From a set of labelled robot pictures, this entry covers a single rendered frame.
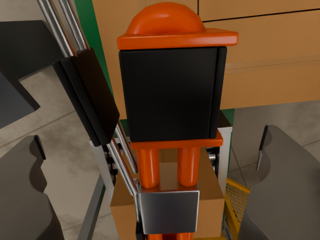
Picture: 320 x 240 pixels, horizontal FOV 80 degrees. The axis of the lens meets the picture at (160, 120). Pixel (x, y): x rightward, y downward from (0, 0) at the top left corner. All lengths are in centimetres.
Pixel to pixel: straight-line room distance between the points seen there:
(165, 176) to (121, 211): 56
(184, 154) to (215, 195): 58
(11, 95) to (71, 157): 120
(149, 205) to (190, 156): 7
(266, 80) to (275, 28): 22
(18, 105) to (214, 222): 84
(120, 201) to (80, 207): 171
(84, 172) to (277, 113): 180
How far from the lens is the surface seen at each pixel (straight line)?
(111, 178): 116
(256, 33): 95
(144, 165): 18
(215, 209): 78
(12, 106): 87
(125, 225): 83
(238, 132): 180
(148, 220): 24
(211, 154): 115
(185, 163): 19
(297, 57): 106
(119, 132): 19
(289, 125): 199
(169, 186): 21
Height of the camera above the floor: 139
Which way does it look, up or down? 61 degrees down
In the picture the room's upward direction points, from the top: 177 degrees clockwise
